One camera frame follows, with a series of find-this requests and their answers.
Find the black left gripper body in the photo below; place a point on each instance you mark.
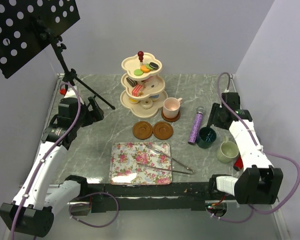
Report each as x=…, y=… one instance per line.
x=89, y=117

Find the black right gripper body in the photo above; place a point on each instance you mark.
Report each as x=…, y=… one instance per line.
x=215, y=117

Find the dark green mug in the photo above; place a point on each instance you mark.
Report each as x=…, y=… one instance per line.
x=206, y=137

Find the light green cup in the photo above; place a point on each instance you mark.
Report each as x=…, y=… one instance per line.
x=228, y=151

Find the pink cup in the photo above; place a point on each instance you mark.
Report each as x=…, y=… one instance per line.
x=171, y=107

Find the red striped cake slice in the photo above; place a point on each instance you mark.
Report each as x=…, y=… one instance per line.
x=137, y=90

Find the chocolate cake slice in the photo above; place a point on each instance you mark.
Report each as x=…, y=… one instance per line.
x=131, y=82

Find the white glazed donut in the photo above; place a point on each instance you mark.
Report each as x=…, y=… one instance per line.
x=146, y=103

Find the cream three-tier cake stand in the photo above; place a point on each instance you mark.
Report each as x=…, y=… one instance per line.
x=132, y=63

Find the blue glazed donut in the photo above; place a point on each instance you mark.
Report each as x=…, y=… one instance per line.
x=154, y=97

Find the white cake slice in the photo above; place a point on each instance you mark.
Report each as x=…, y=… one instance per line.
x=149, y=87

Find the pink cake slice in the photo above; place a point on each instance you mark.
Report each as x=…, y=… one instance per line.
x=148, y=81

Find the orange macaron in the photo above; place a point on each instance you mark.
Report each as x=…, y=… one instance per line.
x=144, y=69

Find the colourful macarons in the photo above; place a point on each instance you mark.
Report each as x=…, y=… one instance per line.
x=154, y=65

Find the black perforated music stand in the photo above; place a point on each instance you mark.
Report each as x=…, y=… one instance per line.
x=27, y=27

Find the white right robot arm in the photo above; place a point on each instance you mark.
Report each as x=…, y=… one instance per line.
x=260, y=181

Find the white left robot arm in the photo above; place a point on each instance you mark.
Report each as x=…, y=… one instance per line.
x=32, y=211

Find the purple glitter microphone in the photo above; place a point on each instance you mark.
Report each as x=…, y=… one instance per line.
x=196, y=125

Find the red glitter microphone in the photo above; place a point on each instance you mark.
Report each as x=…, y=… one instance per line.
x=238, y=165

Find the floral serving tray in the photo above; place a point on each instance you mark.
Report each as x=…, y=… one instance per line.
x=132, y=163

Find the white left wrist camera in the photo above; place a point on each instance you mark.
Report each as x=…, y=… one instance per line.
x=69, y=93

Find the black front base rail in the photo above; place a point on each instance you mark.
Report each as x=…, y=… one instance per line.
x=174, y=196

